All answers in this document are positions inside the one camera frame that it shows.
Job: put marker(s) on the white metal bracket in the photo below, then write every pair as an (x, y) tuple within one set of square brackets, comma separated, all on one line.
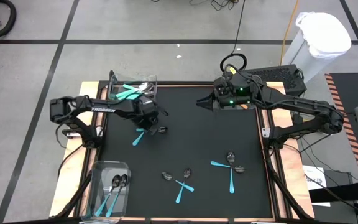
[(71, 134), (266, 132)]

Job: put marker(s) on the black keyboard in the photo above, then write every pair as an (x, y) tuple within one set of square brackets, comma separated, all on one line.
[(278, 76)]

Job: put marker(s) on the black table mat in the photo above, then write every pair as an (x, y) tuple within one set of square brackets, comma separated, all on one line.
[(197, 140)]

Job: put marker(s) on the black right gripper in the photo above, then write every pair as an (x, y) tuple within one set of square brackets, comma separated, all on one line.
[(238, 93)]

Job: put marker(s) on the wooden table board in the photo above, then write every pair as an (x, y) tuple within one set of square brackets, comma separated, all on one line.
[(64, 186)]

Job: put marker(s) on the black hazard striped mat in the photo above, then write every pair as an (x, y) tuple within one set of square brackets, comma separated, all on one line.
[(350, 90)]

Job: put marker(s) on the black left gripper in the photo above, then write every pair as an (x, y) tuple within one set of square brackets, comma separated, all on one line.
[(148, 113)]

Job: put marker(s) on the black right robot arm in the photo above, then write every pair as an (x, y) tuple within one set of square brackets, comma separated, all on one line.
[(306, 105)]

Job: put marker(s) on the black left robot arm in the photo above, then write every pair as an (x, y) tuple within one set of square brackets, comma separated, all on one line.
[(104, 109)]

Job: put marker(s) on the white paper sheet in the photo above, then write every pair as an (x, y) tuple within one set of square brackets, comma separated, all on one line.
[(312, 174)]

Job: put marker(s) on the white trash can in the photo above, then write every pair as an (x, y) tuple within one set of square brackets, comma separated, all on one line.
[(322, 37)]

